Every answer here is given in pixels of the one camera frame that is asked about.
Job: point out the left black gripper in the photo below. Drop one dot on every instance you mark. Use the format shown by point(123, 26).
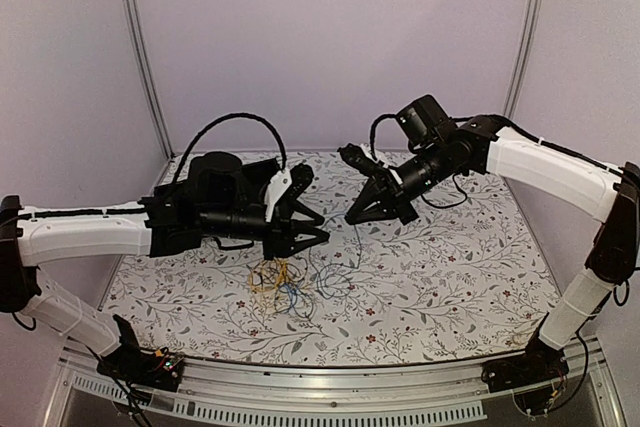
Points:
point(282, 238)

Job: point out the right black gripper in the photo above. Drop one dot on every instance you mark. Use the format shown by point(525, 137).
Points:
point(384, 210)

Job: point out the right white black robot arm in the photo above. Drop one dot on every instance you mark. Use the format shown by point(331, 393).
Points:
point(489, 143)

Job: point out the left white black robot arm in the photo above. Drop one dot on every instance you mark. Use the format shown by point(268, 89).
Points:
point(160, 225)

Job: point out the black three-compartment bin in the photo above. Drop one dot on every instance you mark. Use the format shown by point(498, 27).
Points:
point(221, 176)

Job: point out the floral tablecloth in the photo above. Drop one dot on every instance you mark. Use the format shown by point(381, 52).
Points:
point(465, 279)

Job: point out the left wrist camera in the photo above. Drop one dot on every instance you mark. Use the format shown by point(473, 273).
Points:
point(286, 184)

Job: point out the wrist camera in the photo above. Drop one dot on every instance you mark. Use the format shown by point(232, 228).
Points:
point(286, 184)
point(354, 156)

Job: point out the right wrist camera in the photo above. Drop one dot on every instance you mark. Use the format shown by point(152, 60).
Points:
point(354, 156)

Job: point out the right aluminium corner post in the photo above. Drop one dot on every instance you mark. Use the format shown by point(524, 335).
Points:
point(525, 47)

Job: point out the aluminium front rail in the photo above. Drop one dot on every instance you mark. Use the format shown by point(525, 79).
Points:
point(450, 393)

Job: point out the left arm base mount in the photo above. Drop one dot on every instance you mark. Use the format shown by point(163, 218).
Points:
point(161, 369)

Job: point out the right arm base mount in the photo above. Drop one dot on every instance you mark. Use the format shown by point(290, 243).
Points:
point(525, 372)

